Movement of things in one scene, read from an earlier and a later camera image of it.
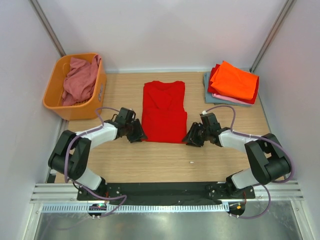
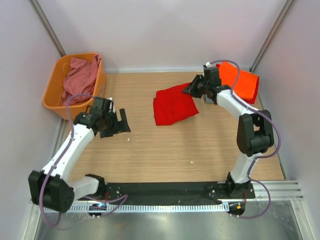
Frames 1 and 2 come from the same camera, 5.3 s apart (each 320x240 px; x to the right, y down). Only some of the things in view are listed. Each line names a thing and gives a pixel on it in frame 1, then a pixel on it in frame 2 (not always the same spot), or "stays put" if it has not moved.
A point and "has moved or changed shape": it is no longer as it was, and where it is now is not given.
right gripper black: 191,138 to 191,89
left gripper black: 139,133 to 119,126
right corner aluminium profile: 283,15 stays put
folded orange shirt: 234,81 stays put
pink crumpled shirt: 79,83 stays put
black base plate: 163,193 stays put
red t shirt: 163,117 has moved or changed shape
